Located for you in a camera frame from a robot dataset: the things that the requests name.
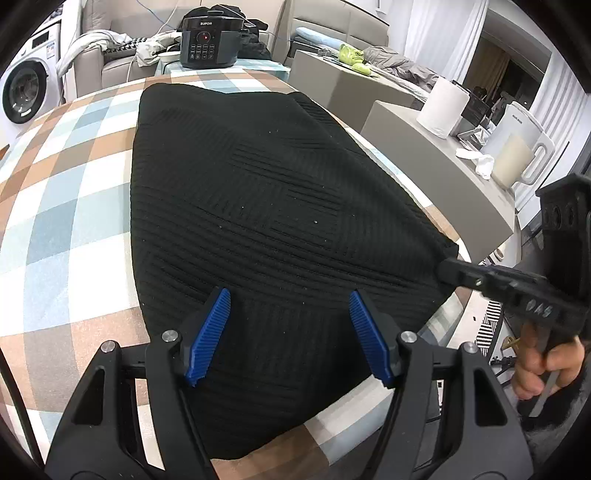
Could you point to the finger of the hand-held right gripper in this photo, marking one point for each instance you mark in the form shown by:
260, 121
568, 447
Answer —
475, 277

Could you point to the light blue cushion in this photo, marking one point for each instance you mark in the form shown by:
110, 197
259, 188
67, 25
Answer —
314, 36

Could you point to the grey jacket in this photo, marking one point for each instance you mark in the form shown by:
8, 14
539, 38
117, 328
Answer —
397, 64

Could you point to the white grey garment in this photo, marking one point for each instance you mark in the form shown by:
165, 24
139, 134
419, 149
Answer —
87, 44

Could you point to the grey sofa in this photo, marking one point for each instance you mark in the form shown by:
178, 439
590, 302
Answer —
341, 21
111, 69

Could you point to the white curtain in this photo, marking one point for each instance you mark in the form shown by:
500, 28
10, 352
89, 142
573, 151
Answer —
443, 37

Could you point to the grey cabinet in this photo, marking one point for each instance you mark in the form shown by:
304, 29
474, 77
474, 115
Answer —
332, 87

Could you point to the white washing machine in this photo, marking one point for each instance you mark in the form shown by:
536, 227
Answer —
27, 87

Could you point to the striped rug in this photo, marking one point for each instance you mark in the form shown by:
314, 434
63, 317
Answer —
489, 327

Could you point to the checkered tablecloth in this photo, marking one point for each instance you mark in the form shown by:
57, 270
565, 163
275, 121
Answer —
69, 230

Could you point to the white paper towel roll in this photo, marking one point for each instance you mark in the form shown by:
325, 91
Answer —
441, 108

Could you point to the black storage box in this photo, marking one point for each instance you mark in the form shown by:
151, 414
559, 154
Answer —
475, 110

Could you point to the grey curved counter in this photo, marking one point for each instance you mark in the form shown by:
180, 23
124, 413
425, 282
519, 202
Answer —
415, 138

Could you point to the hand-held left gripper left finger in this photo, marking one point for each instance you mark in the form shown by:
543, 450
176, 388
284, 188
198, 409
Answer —
207, 341

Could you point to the black steam iron station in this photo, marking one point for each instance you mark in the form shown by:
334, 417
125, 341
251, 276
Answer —
207, 46

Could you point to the white crumpled tissue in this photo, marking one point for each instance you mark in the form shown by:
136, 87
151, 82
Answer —
482, 164

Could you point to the white crumpled cloth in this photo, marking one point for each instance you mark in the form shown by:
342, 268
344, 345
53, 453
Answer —
154, 44

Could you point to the black knitted sweater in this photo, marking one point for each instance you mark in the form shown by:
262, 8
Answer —
258, 194

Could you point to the green plush toy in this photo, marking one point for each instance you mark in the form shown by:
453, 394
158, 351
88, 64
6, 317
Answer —
351, 54

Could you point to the houndstooth cloth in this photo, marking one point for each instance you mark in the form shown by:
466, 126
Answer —
124, 48

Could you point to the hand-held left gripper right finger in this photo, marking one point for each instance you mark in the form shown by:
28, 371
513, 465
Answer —
369, 337

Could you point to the cream plastic cup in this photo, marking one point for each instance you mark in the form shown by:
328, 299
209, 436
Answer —
510, 161

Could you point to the person's right hand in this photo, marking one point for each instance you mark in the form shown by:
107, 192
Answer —
526, 369

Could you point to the white electric kettle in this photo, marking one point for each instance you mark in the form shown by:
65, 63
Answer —
521, 120

